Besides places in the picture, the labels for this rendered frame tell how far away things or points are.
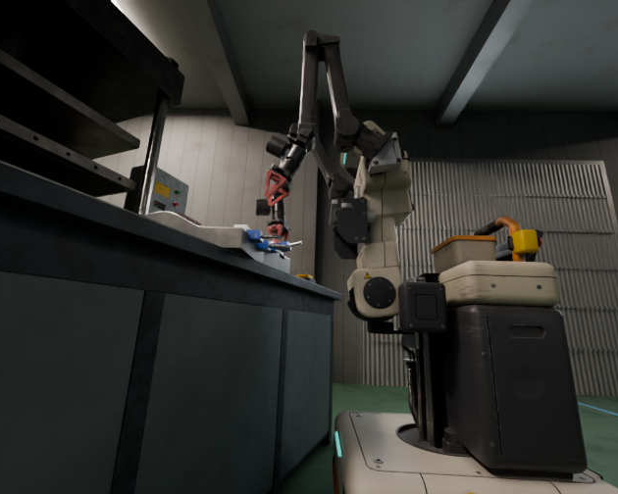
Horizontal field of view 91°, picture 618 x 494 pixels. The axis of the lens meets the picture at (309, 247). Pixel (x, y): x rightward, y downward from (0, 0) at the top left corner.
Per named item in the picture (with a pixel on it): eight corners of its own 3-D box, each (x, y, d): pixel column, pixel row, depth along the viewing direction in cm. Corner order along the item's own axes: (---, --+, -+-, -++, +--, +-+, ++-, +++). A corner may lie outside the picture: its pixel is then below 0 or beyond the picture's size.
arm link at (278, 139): (313, 127, 96) (314, 143, 105) (283, 114, 98) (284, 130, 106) (295, 157, 94) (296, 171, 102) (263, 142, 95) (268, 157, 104)
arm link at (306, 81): (319, 29, 106) (319, 56, 116) (303, 29, 106) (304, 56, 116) (314, 136, 95) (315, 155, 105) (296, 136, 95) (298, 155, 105)
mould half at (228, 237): (263, 267, 102) (265, 235, 105) (240, 247, 77) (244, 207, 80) (123, 263, 106) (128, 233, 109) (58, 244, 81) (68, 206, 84)
